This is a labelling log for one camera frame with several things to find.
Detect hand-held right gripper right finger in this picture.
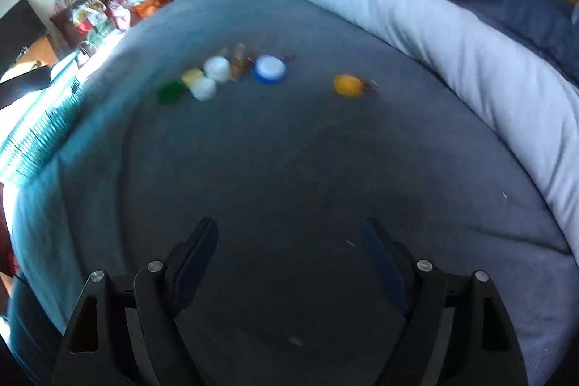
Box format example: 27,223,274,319
359,218,529,386

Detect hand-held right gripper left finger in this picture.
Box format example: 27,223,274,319
52,218,220,386

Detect small white bottle cap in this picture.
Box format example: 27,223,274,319
191,77,217,102

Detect large white bottle cap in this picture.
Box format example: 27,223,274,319
203,57,232,83

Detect blue bottle cap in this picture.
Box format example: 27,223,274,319
253,55,287,85

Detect blue-grey bed blanket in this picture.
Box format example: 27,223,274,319
9,0,579,386

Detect green bottle cap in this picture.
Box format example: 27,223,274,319
156,80,186,103

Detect orange bottle cap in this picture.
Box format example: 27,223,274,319
333,74,365,99

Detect teal striped cloth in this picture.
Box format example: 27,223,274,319
0,51,91,183

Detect light blue quilt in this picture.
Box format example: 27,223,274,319
242,0,579,264

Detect black cabinet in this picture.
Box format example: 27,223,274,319
0,0,59,84

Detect navy quilt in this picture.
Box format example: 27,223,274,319
409,0,579,84

